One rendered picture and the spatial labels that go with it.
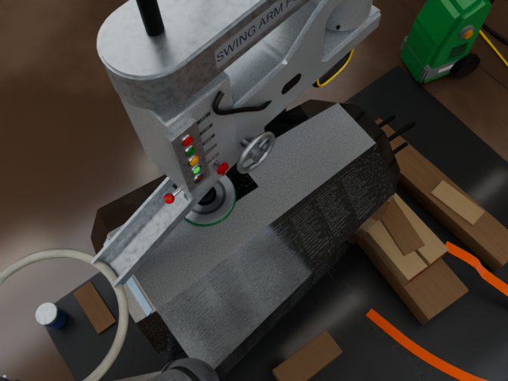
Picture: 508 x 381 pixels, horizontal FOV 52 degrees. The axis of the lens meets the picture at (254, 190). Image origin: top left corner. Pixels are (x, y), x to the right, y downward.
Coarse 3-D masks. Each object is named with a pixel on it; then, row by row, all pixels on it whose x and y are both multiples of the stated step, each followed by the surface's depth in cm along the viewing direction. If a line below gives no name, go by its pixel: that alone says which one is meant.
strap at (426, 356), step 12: (456, 252) 239; (468, 252) 239; (480, 264) 241; (492, 276) 243; (504, 288) 241; (372, 312) 249; (384, 324) 246; (396, 336) 244; (408, 348) 241; (420, 348) 241; (432, 360) 239; (444, 372) 236; (456, 372) 236
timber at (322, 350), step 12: (324, 336) 234; (300, 348) 232; (312, 348) 232; (324, 348) 231; (336, 348) 231; (288, 360) 230; (300, 360) 230; (312, 360) 230; (324, 360) 229; (276, 372) 228; (288, 372) 228; (300, 372) 228; (312, 372) 227
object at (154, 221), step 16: (160, 192) 171; (144, 208) 170; (160, 208) 173; (176, 208) 171; (192, 208) 170; (128, 224) 169; (144, 224) 173; (160, 224) 171; (176, 224) 169; (112, 240) 169; (128, 240) 173; (144, 240) 171; (160, 240) 168; (96, 256) 169; (112, 256) 173; (128, 256) 171; (144, 256) 167; (128, 272) 166
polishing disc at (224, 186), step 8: (224, 176) 189; (216, 184) 188; (224, 184) 188; (232, 184) 188; (216, 192) 186; (224, 192) 186; (232, 192) 186; (216, 200) 185; (224, 200) 185; (232, 200) 185; (200, 208) 184; (208, 208) 184; (216, 208) 184; (224, 208) 184; (192, 216) 183; (200, 216) 183; (208, 216) 183; (216, 216) 183; (224, 216) 183
